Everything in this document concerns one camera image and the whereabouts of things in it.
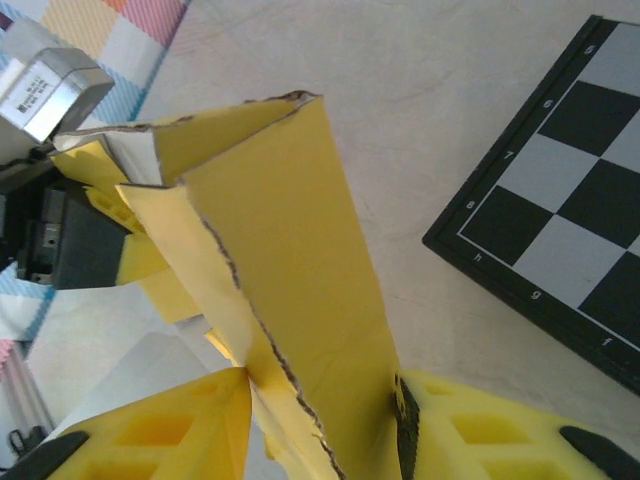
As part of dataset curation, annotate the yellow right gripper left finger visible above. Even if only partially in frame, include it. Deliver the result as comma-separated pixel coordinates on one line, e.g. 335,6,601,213
0,366,252,480

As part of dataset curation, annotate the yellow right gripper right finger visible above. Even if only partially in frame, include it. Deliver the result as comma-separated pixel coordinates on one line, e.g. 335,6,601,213
393,367,640,480

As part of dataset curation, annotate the yellow cardboard paper box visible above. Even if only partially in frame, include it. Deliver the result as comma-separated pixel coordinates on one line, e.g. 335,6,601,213
52,89,407,480

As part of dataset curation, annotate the black and silver chessboard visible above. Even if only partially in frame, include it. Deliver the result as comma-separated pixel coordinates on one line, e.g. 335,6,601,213
421,13,640,397

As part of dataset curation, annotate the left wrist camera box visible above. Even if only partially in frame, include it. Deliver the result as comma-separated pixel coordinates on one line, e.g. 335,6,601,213
0,19,117,151

